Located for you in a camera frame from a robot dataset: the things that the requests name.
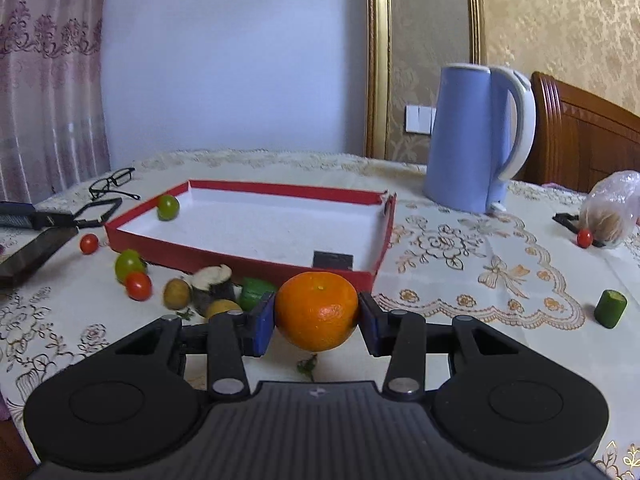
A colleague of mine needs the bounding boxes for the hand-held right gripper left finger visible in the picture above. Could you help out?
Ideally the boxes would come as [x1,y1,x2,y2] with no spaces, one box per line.
[107,292,277,401]

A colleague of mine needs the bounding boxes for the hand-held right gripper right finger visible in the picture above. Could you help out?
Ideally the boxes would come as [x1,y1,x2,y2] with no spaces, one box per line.
[356,291,526,402]

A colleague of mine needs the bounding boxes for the orange mandarin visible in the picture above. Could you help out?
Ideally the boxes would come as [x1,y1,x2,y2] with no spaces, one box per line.
[275,271,360,352]

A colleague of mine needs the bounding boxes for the cylindrical cut wood piece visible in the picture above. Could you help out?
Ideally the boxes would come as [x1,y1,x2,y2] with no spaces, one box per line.
[191,264,236,317]

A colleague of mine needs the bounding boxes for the red shallow cardboard box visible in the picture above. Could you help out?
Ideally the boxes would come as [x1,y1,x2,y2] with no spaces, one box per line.
[104,179,397,292]

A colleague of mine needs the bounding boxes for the small yellow-brown fruit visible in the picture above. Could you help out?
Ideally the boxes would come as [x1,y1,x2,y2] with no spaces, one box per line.
[164,278,192,310]

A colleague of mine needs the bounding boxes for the green tomato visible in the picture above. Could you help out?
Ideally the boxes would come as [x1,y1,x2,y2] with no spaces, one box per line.
[157,194,180,221]
[115,249,147,285]

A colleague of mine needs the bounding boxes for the green pepper piece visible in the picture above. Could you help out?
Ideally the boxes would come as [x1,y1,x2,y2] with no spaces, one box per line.
[237,277,277,311]

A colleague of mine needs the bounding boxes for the black smartphone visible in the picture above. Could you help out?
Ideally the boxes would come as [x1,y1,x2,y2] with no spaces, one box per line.
[0,226,79,289]

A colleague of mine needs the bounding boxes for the small yellow fruit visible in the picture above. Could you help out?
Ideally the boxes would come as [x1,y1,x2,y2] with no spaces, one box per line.
[204,299,243,320]

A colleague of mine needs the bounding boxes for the small black card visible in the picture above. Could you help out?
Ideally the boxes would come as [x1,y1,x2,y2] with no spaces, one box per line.
[312,250,354,271]

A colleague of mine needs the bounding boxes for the black eyeglasses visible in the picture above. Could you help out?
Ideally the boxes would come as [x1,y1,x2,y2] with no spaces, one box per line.
[88,167,141,202]

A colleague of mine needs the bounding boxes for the pink patterned curtain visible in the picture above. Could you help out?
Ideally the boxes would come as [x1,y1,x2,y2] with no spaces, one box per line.
[0,0,112,206]

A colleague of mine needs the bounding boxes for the blue electric kettle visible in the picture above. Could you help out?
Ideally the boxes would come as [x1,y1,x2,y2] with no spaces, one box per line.
[422,63,537,215]

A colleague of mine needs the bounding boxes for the black flat object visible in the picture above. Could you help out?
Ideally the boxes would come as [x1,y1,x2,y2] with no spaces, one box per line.
[552,212,608,248]

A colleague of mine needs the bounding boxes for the green cucumber piece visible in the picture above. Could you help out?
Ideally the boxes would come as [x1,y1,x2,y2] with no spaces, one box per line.
[594,289,628,329]

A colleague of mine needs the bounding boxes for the clear plastic bag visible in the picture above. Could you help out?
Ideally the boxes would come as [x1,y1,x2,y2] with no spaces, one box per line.
[580,170,640,249]

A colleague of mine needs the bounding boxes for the wooden headboard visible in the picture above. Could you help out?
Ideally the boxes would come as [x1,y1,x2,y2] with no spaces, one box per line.
[515,71,640,194]

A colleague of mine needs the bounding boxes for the black rectangular frame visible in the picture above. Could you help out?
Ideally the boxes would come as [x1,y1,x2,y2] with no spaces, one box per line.
[74,198,123,227]

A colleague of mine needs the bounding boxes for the white wall switch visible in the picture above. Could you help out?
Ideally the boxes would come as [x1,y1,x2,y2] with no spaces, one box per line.
[404,104,437,135]

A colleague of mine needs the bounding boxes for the gold wall moulding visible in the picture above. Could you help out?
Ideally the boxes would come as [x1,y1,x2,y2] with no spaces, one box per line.
[364,0,488,160]

